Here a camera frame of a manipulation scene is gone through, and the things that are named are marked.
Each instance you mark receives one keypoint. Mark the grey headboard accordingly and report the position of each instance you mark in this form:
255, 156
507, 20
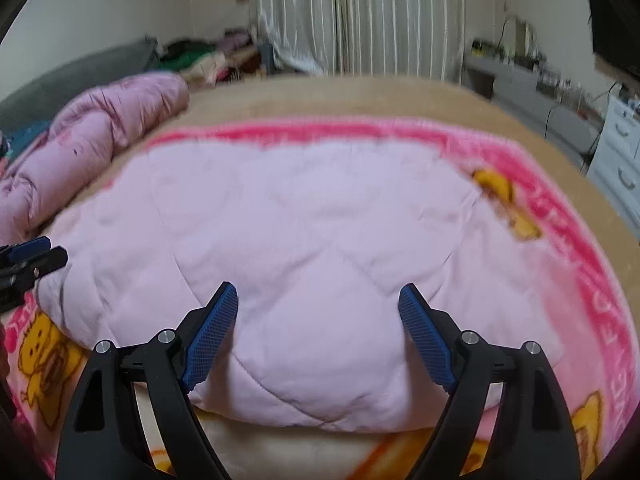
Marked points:
42, 98

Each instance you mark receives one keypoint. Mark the pink cartoon bear blanket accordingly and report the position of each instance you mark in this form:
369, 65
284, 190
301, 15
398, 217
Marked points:
585, 303

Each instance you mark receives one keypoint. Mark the white drawer cabinet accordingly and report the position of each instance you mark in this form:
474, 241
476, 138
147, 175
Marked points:
614, 169

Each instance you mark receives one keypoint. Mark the black television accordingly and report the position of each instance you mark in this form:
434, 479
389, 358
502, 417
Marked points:
612, 41

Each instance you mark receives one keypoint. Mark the grey low cabinet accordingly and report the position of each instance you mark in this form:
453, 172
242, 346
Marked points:
514, 90

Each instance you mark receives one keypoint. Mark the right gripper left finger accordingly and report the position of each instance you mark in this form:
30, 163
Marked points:
103, 435

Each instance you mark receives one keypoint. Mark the pink quilted jacket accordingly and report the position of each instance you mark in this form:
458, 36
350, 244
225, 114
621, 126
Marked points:
318, 240

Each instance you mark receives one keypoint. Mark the pink floral comforter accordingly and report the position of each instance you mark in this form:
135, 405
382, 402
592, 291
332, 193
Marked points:
79, 145

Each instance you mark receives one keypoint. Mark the pile of clothes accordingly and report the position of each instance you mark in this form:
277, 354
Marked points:
234, 56

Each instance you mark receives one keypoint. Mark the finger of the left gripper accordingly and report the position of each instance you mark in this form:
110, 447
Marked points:
18, 279
13, 254

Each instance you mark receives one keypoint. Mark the striped beige curtain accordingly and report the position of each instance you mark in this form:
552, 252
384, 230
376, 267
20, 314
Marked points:
422, 38

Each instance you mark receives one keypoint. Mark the tan bed sheet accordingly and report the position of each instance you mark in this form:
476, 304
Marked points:
402, 96

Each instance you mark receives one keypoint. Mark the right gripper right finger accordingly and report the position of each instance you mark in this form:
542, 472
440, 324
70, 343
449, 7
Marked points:
533, 436

